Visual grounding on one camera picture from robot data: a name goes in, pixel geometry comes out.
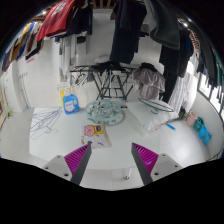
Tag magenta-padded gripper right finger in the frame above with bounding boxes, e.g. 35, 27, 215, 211
130, 142, 184, 186

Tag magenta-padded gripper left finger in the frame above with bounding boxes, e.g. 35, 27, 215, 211
42, 143, 93, 186

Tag cartoon print towel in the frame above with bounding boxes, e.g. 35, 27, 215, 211
80, 123, 113, 149

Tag white pillow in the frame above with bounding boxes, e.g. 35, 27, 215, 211
126, 99, 176, 132

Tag blue pen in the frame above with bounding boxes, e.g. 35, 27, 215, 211
165, 123, 177, 132

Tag round pale green clip hanger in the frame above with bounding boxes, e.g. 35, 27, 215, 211
84, 99, 126, 127

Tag blue detergent bottle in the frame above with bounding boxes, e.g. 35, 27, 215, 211
62, 91, 81, 116

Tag pink bucket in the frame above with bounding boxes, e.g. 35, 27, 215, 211
185, 111, 199, 127

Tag teal container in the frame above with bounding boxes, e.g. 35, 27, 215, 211
193, 116, 205, 132

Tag blue container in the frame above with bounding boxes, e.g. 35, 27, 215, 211
198, 124, 213, 146

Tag white striped hanging garment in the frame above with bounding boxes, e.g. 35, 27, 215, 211
168, 76, 189, 116

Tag grey garment on rack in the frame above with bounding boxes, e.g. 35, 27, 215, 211
130, 68, 167, 101

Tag white hanging clip hanger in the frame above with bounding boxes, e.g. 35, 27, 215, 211
57, 81, 74, 93

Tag black folding drying rack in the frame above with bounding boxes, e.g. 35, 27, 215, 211
69, 64, 138, 101

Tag black hanging trousers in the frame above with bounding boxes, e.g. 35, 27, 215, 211
159, 44, 191, 104

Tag row of hanging clothes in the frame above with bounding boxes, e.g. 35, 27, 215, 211
0, 21, 44, 73

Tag black hanging garment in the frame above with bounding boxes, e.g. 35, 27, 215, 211
109, 0, 148, 65

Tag grey-green hanging garment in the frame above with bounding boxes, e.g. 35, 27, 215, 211
144, 0, 183, 51

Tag dark navy hanging garment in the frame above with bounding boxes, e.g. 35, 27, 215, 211
63, 3, 94, 43

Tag red hanging shirt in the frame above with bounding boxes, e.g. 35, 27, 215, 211
35, 0, 78, 43

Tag purple wire hanger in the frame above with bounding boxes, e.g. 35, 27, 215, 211
29, 107, 64, 134

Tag dark wire hanger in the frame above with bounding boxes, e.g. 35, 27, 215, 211
138, 96, 175, 115

